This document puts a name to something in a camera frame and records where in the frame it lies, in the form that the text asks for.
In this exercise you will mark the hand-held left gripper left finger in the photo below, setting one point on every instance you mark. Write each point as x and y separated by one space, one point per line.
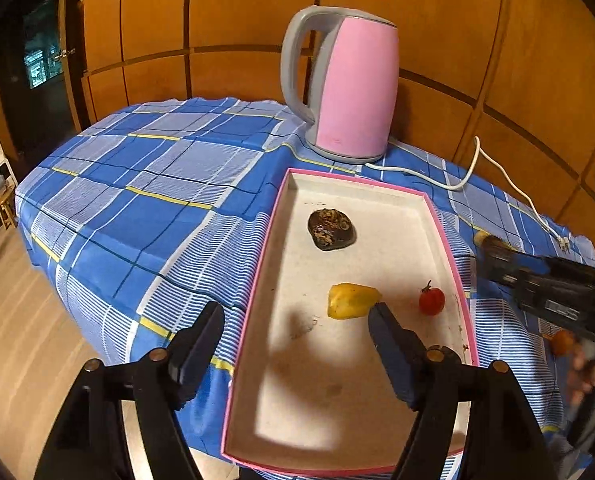
202 345

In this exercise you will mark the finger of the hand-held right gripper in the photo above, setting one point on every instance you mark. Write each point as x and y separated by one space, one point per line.
505 260

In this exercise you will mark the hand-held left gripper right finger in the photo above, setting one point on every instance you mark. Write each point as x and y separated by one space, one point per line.
390 350

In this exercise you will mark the small tan longan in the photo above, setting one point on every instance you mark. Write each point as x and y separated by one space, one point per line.
481 236

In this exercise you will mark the orange tangerine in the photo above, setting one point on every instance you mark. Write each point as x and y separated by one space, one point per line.
561 342

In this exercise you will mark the yellow mango piece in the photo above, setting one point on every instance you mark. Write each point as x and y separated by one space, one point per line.
350 301

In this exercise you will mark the red cherry tomato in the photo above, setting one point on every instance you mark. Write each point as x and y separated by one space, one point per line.
431 301

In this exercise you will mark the pink-edged white box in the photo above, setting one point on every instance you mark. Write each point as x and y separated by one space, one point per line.
327 385

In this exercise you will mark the dark water chestnut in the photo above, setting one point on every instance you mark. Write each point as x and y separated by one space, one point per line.
331 228

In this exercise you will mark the blue plaid tablecloth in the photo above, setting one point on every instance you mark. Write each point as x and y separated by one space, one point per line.
152 170

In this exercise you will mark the pink electric kettle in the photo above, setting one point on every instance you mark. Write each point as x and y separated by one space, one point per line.
357 85

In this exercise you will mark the wooden stool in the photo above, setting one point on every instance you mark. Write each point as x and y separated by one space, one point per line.
2 205

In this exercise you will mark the dark door with window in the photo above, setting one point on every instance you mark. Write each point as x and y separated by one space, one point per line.
42 60

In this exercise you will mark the wooden wardrobe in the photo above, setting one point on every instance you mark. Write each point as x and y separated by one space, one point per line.
227 10

